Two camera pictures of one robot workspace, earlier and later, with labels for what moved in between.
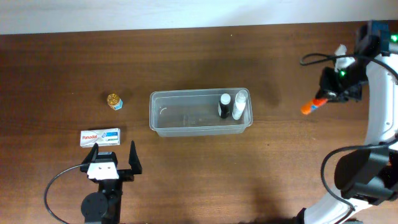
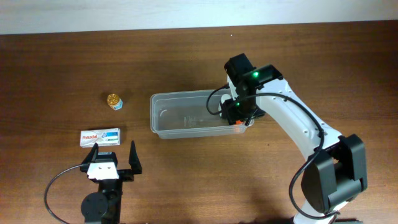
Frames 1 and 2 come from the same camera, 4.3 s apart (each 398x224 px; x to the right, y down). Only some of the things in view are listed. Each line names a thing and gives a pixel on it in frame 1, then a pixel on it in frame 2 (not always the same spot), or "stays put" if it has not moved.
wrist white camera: [341, 63] -> [232, 88]
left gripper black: [128, 175] stays put
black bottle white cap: [225, 102] stays put
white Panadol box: [102, 137] stays put
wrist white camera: [102, 171] stays put
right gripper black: [326, 91] -> [232, 114]
